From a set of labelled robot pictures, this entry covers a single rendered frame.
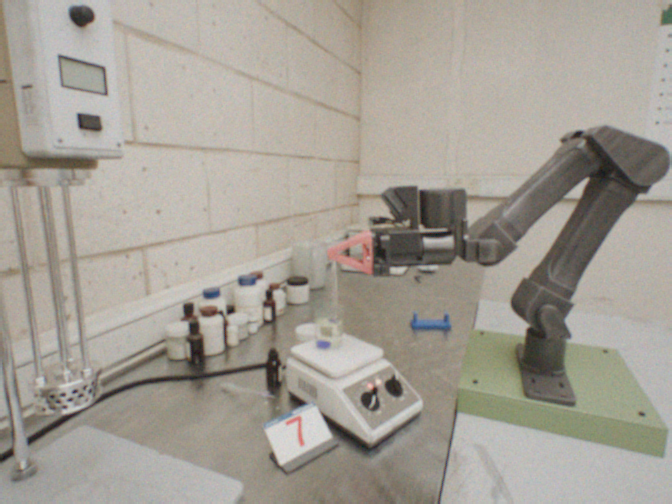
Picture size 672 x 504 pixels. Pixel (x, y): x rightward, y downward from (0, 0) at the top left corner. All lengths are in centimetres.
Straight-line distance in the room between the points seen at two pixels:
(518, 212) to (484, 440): 35
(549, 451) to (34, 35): 75
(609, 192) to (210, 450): 70
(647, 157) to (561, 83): 141
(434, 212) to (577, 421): 37
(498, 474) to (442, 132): 171
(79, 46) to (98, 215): 51
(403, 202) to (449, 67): 156
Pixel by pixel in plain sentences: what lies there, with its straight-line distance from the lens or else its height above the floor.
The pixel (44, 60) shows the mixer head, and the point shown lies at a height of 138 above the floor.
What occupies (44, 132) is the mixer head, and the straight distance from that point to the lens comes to 41.
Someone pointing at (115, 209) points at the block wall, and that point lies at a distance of 93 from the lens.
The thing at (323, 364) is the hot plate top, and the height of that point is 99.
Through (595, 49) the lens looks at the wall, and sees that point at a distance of 217.
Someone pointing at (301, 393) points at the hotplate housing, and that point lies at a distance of 71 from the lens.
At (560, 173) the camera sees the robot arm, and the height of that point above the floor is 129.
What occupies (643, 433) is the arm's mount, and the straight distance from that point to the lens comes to 75.
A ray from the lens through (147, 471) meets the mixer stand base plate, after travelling 63.
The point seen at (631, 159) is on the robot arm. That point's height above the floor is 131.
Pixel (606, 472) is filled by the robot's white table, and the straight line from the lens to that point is 70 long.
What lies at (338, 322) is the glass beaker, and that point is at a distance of 68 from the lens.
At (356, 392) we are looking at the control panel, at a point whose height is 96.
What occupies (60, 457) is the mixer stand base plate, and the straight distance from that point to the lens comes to 71.
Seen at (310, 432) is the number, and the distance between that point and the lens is 64.
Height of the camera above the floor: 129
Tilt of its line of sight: 10 degrees down
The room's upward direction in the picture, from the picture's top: straight up
